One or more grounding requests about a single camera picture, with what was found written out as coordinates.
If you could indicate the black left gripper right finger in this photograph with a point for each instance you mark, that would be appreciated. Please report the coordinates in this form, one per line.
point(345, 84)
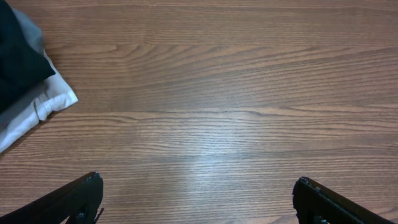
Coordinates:
point(315, 203)

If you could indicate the folded black shirt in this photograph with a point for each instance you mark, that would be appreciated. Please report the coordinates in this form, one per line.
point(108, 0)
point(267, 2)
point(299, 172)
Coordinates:
point(22, 68)

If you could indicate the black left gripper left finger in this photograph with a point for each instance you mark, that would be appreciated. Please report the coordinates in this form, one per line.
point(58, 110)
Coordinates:
point(78, 202)

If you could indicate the folded white shirt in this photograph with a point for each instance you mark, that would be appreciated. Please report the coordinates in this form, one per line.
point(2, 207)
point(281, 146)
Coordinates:
point(57, 96)

